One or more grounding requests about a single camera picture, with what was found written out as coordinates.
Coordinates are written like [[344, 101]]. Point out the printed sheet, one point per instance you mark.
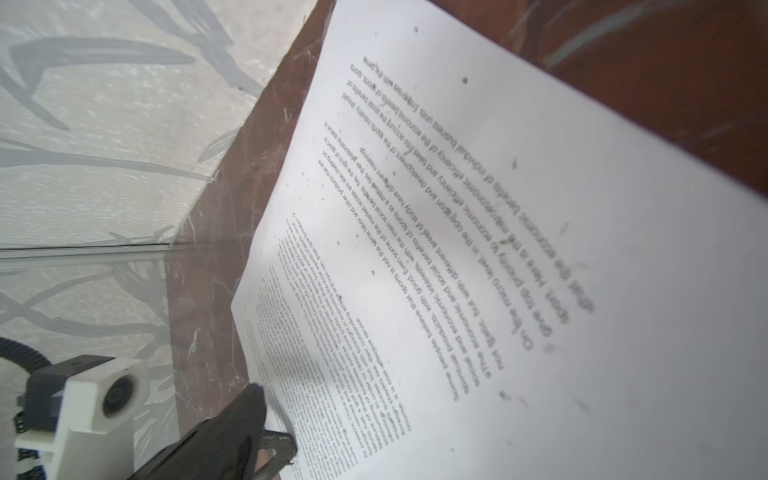
[[468, 270]]

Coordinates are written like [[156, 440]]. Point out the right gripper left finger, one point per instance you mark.
[[222, 447]]

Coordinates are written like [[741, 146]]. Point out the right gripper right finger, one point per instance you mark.
[[281, 449]]

